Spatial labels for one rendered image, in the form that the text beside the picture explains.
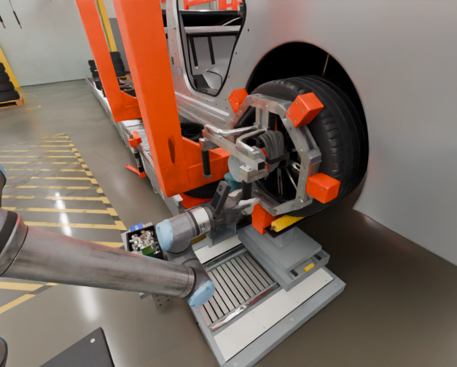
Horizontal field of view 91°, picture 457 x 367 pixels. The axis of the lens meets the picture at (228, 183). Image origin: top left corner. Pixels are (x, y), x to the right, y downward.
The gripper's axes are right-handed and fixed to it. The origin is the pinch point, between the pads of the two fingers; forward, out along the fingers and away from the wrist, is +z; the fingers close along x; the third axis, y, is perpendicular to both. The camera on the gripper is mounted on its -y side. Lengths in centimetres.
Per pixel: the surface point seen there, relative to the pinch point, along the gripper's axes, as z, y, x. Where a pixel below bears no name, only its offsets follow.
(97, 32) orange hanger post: -9, -62, -253
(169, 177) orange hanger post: -15, 17, -60
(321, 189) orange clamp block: 18.0, -3.9, 16.7
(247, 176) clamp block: -3.6, -10.0, 2.1
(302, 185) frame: 18.3, -1.3, 8.5
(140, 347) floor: -59, 83, -15
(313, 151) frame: 21.4, -14.6, 8.5
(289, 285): 22, 68, 8
